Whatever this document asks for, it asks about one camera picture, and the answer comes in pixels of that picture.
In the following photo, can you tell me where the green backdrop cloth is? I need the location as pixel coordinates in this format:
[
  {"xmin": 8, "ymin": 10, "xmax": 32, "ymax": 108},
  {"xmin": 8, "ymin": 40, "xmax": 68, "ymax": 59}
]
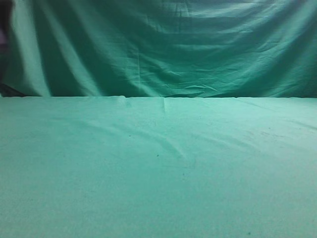
[{"xmin": 0, "ymin": 0, "xmax": 317, "ymax": 98}]

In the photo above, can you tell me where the green table cloth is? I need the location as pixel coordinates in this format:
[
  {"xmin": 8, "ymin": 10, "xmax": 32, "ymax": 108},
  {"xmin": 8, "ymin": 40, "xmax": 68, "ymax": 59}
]
[{"xmin": 0, "ymin": 97, "xmax": 317, "ymax": 238}]

